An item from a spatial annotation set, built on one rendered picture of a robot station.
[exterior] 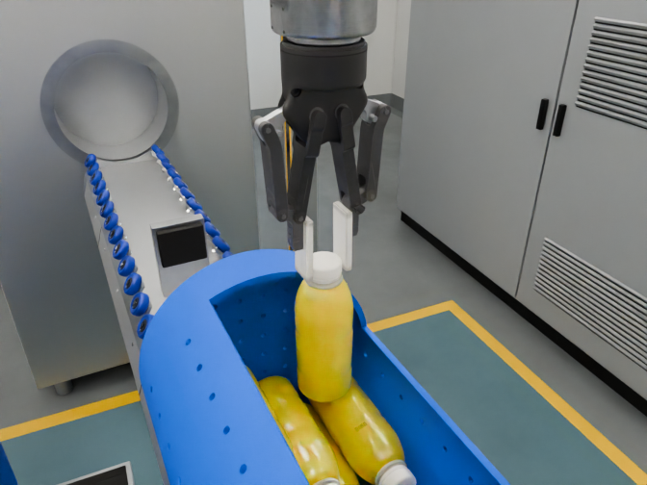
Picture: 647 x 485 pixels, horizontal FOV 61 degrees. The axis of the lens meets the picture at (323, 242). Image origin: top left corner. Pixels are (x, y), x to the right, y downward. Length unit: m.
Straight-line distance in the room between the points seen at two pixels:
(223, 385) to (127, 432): 1.69
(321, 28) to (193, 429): 0.36
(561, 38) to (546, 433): 1.43
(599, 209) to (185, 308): 1.82
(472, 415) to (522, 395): 0.24
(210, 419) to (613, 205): 1.86
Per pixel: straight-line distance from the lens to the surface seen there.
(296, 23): 0.46
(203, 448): 0.51
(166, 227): 1.08
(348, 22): 0.45
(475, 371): 2.38
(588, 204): 2.26
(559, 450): 2.19
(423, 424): 0.67
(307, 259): 0.55
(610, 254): 2.24
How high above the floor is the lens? 1.56
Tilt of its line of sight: 29 degrees down
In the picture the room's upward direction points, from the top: straight up
